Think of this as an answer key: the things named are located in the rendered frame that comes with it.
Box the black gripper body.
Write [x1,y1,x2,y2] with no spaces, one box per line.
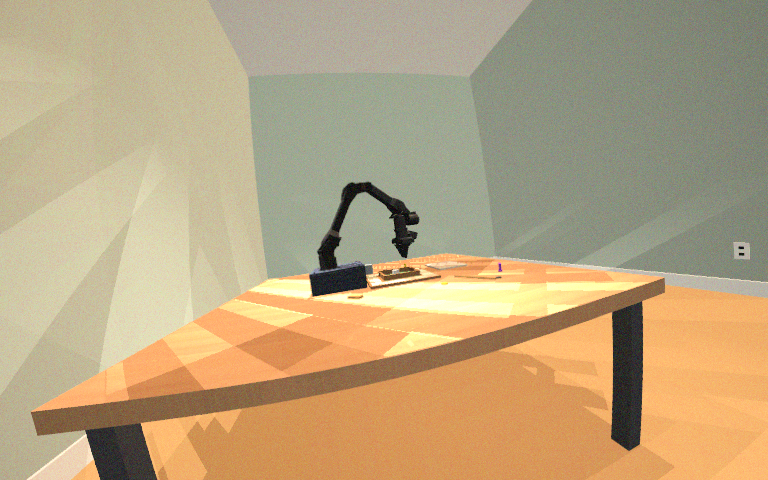
[392,226,414,244]

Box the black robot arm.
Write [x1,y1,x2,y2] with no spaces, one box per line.
[317,182,419,271]

